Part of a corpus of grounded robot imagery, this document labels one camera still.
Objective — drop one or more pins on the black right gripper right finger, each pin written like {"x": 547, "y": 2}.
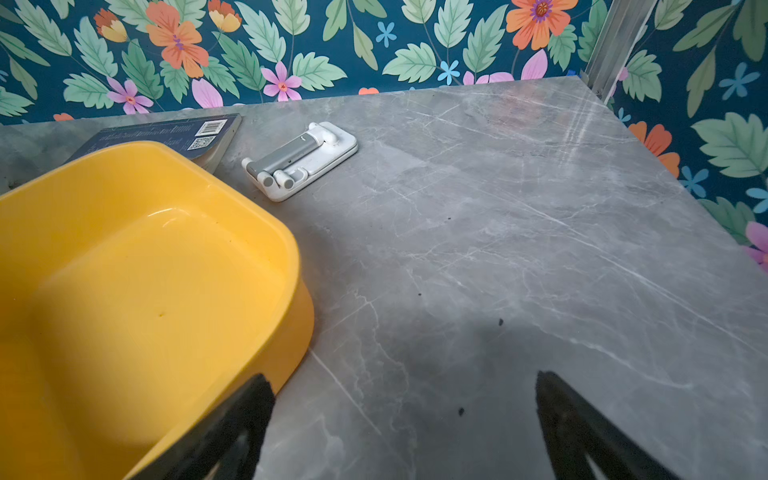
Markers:
{"x": 580, "y": 440}

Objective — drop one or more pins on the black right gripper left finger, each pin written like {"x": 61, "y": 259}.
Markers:
{"x": 225, "y": 444}

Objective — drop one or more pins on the far yellow plastic bin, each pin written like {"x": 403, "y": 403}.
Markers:
{"x": 138, "y": 292}

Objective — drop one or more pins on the dark blue book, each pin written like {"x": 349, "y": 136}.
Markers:
{"x": 202, "y": 140}

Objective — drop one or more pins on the aluminium frame post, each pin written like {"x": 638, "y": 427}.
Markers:
{"x": 615, "y": 42}

